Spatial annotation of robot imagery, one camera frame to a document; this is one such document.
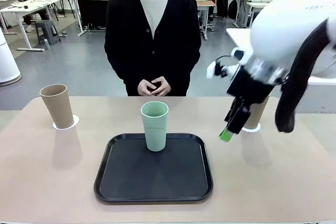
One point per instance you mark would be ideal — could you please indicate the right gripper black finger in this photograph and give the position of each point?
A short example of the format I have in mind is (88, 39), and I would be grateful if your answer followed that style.
(233, 112)
(237, 125)

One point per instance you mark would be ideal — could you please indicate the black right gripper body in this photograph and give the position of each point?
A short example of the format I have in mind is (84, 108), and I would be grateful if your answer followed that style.
(249, 87)

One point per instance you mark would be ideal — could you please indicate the white scalloped paper coaster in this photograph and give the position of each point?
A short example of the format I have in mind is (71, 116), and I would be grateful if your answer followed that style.
(253, 130)
(76, 121)

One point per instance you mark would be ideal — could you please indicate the beige tall cup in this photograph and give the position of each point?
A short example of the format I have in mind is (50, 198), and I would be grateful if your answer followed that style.
(258, 115)
(59, 108)

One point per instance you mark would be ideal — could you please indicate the mint green tall cup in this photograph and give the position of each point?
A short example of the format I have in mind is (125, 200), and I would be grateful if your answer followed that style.
(155, 134)

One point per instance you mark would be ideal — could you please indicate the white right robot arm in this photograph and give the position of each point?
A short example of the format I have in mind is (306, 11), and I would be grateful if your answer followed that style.
(283, 24)

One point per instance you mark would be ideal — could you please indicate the person's left forearm black sleeve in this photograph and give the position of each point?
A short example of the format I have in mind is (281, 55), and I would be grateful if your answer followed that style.
(183, 70)

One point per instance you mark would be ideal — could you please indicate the person's right forearm black sleeve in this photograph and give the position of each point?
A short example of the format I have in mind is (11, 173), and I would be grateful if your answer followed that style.
(123, 70)

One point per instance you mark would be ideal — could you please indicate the person's left hand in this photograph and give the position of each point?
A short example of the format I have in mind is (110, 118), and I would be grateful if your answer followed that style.
(164, 86)

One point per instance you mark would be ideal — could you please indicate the person's right hand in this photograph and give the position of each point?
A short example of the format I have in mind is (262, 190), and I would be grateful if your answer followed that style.
(144, 87)

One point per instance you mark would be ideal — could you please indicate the black backpack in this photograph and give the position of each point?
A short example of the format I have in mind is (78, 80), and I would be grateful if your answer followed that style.
(232, 10)

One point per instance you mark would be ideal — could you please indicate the long white lab desk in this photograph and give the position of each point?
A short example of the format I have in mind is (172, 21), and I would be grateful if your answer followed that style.
(252, 6)

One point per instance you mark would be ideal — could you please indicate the wood top desk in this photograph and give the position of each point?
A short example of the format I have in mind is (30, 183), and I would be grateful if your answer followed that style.
(206, 3)

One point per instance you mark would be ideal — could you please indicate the black plastic tray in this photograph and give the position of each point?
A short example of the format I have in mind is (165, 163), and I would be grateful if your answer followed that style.
(155, 179)

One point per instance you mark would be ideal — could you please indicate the person in black cardigan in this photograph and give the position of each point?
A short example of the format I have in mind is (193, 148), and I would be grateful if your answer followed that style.
(126, 30)

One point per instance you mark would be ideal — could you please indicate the table with black skirt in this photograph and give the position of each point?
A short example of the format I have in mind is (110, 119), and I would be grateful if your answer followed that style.
(89, 9)

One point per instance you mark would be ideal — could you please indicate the small green bottle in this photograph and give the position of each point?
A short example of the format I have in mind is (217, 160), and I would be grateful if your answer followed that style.
(46, 44)

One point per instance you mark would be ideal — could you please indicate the grey plastic stool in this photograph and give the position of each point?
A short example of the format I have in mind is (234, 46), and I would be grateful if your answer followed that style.
(47, 31)

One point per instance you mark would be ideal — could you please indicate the white desk with white legs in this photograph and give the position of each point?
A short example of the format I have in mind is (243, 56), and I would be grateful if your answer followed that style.
(29, 7)

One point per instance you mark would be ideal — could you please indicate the white cylindrical air purifier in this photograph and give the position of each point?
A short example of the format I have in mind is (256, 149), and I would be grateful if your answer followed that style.
(8, 61)

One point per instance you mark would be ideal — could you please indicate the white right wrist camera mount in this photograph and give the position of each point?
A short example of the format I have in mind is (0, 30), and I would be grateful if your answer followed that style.
(225, 69)

